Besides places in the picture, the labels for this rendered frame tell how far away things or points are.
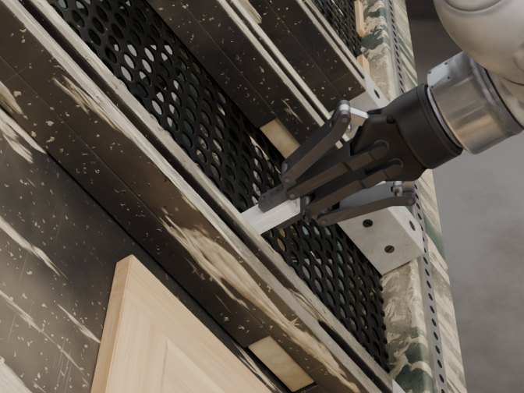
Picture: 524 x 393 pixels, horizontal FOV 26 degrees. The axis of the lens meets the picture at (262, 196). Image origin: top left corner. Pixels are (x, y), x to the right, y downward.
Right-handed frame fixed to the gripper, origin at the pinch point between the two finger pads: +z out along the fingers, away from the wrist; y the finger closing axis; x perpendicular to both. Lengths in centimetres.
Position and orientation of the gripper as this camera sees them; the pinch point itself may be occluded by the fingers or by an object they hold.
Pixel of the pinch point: (267, 214)
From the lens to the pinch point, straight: 112.1
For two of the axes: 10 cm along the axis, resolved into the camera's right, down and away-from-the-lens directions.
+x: -0.3, 6.0, -8.0
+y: -5.9, -6.6, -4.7
